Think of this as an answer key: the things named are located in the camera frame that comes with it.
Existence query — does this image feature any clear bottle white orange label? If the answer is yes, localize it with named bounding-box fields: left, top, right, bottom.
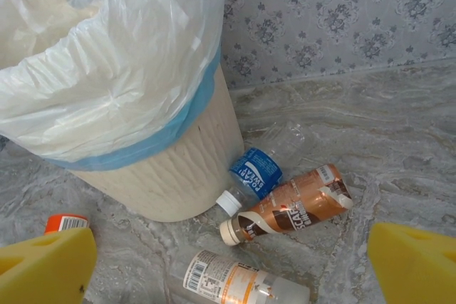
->
left=170, top=248, right=311, bottom=304

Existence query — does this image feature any brown Nescafe coffee bottle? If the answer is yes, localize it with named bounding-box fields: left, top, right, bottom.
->
left=219, top=163, right=353, bottom=247

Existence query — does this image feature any white ribbed waste bin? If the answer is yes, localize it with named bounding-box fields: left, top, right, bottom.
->
left=74, top=65, right=247, bottom=223

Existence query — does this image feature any translucent white bin liner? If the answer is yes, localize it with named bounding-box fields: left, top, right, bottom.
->
left=0, top=0, right=227, bottom=172

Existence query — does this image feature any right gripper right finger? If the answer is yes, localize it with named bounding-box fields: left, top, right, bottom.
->
left=368, top=221, right=456, bottom=304

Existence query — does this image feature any blue label Pocari bottle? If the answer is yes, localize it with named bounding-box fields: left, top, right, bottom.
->
left=216, top=121, right=307, bottom=216

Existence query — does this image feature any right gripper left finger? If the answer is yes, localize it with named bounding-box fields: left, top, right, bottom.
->
left=0, top=227, right=98, bottom=304

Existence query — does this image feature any orange label plastic bottle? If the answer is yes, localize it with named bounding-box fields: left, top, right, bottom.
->
left=44, top=214, right=90, bottom=237

